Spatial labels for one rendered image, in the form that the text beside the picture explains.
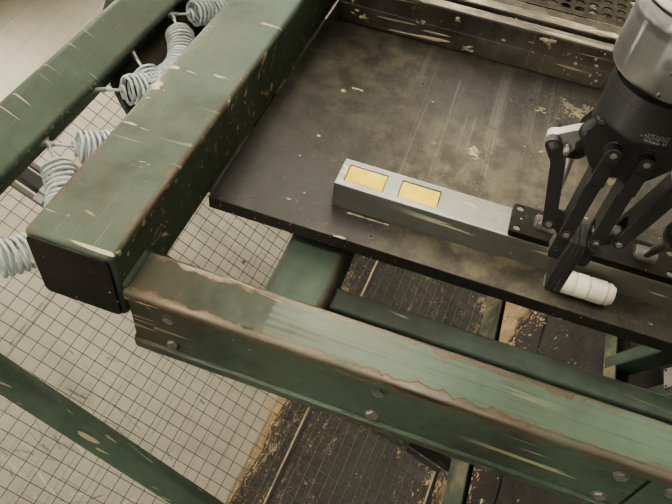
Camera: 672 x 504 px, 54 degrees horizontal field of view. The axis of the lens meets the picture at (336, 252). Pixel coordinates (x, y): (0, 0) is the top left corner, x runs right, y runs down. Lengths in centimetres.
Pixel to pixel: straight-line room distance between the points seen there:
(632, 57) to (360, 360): 36
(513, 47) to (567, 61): 9
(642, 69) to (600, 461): 37
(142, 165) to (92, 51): 77
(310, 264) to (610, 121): 43
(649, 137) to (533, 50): 65
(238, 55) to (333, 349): 44
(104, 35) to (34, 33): 476
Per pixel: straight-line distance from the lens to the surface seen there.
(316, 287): 80
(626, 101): 51
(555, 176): 57
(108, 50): 152
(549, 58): 116
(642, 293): 87
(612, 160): 55
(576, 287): 82
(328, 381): 69
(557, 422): 68
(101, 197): 73
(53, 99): 140
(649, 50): 48
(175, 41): 159
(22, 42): 622
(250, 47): 93
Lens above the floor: 189
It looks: 16 degrees down
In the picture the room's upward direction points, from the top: 53 degrees counter-clockwise
